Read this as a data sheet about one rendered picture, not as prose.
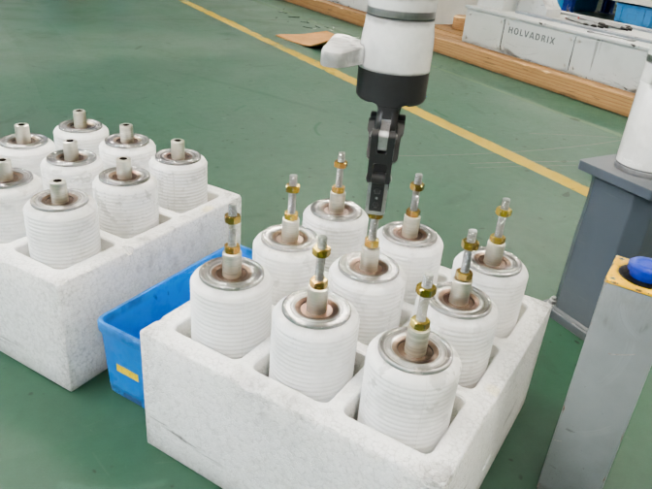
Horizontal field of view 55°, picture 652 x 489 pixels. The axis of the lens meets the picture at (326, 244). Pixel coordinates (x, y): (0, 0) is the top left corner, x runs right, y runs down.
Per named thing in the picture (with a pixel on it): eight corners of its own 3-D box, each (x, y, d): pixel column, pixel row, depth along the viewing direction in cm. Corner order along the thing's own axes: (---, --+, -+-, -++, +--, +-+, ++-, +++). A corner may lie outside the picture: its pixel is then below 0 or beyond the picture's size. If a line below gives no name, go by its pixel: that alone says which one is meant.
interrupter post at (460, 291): (472, 307, 72) (477, 282, 70) (454, 309, 71) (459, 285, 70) (461, 296, 74) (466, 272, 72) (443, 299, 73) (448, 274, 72)
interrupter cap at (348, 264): (324, 266, 78) (325, 261, 77) (367, 249, 82) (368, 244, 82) (369, 292, 73) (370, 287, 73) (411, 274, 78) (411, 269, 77)
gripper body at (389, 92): (431, 73, 62) (416, 163, 66) (431, 56, 69) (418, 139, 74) (355, 64, 63) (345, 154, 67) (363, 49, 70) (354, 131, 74)
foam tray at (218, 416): (309, 312, 113) (316, 221, 104) (524, 403, 96) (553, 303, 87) (146, 442, 83) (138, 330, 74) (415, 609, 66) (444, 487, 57)
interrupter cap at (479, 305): (505, 316, 71) (505, 311, 70) (446, 326, 68) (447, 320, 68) (468, 282, 77) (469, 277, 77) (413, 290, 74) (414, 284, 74)
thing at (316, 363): (322, 476, 71) (336, 346, 63) (250, 442, 75) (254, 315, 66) (357, 425, 79) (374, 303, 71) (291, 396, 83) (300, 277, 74)
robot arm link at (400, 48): (330, 51, 71) (335, -7, 68) (430, 62, 70) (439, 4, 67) (316, 68, 63) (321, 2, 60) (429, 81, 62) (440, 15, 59)
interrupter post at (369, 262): (354, 269, 78) (357, 244, 76) (368, 263, 79) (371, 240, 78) (368, 277, 76) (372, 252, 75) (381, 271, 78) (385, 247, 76)
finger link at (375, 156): (371, 125, 64) (366, 174, 68) (369, 135, 62) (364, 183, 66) (398, 129, 63) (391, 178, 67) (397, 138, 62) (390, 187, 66)
